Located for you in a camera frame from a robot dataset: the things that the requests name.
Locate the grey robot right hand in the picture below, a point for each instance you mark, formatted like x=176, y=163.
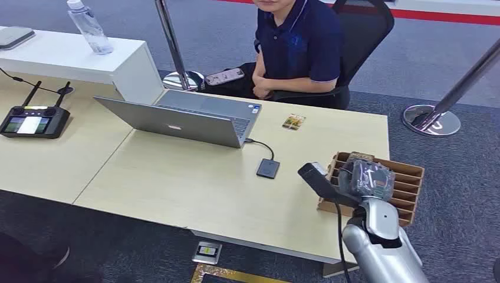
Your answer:
x=367, y=179

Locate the person's left hand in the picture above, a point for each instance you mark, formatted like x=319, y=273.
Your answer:
x=262, y=92

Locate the card with dark print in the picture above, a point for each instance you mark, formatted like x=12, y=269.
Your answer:
x=361, y=156

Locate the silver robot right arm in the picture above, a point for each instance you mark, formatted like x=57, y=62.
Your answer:
x=381, y=242

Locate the wooden slotted card holder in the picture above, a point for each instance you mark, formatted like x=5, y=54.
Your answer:
x=408, y=183

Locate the picture card with yellow print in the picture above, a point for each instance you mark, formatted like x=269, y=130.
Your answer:
x=293, y=122

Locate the person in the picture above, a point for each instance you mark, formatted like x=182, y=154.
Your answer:
x=301, y=43

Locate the black card reader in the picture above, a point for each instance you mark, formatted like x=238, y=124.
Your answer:
x=268, y=168

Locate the smartphone with patterned case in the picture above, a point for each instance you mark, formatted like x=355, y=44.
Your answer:
x=224, y=76

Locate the grey laptop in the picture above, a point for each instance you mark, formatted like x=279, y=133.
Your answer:
x=183, y=123

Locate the black office chair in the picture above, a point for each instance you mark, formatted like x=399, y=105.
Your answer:
x=363, y=35

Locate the gold floor tape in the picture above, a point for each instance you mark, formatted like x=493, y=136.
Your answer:
x=234, y=275

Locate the white desk shelf box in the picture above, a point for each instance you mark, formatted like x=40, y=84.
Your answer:
x=97, y=62

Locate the metal floor socket box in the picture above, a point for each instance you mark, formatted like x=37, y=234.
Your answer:
x=206, y=252

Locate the clear plastic water bottle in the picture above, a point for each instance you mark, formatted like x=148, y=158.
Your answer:
x=91, y=31

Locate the black remote controller with antennas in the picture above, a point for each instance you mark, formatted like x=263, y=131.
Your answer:
x=33, y=123

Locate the flat grey device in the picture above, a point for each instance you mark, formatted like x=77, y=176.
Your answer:
x=13, y=36

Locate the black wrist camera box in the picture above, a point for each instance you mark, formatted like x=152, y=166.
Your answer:
x=318, y=181

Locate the chrome stanchion post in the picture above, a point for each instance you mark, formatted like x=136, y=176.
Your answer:
x=176, y=50
x=437, y=117

